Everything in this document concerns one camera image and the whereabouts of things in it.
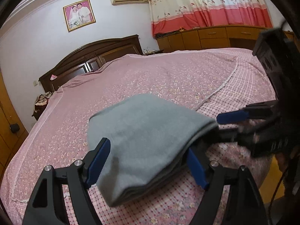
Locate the grey knit pants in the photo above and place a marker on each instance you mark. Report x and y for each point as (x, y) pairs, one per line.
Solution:
(149, 137)

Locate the framed wedding photo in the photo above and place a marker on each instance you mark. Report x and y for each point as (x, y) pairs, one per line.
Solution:
(78, 14)

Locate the low wooden cabinet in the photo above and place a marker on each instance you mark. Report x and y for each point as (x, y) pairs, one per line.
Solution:
(226, 36)

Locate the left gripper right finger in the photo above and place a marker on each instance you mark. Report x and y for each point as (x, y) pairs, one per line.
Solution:
(244, 204)

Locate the pink floral bedspread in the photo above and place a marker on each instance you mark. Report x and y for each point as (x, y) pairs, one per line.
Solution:
(209, 82)

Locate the cream and red curtain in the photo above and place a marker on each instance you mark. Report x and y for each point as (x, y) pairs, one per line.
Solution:
(172, 15)

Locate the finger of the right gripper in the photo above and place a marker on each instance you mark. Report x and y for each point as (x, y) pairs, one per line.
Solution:
(234, 134)
(236, 117)

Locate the small black hanging bag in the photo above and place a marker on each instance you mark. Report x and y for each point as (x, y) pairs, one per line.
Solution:
(14, 128)

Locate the dark wooden headboard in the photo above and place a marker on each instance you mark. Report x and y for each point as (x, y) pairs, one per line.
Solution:
(89, 58)

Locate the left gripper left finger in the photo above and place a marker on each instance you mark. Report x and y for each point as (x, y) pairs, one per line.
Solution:
(46, 204)

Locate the clothes pile on nightstand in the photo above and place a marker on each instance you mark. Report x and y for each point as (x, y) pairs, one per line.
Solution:
(42, 101)

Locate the pink item on headboard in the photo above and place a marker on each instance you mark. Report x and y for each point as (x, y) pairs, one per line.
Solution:
(53, 77)

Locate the wooden wardrobe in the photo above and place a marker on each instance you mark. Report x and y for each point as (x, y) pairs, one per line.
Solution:
(10, 142)

